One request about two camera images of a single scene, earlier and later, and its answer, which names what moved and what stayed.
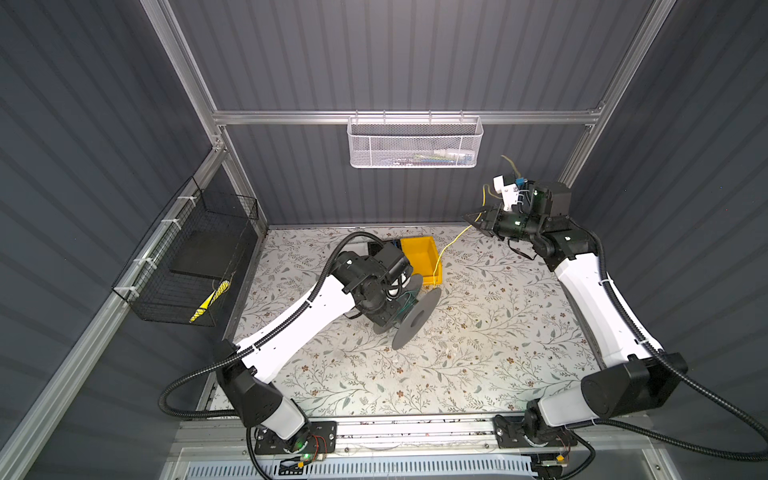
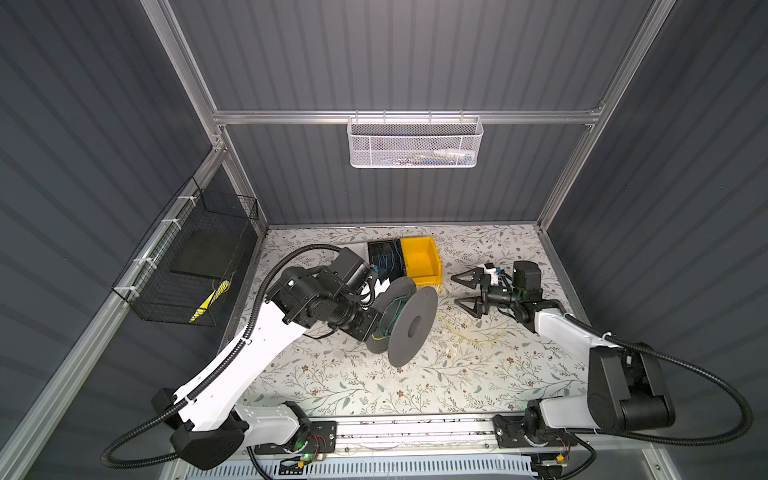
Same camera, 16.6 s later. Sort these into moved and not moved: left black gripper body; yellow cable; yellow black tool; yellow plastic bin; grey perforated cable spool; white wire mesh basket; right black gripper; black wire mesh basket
Moved: grey perforated cable spool; left black gripper body; right black gripper; yellow cable
Not moved: yellow plastic bin; black wire mesh basket; yellow black tool; white wire mesh basket
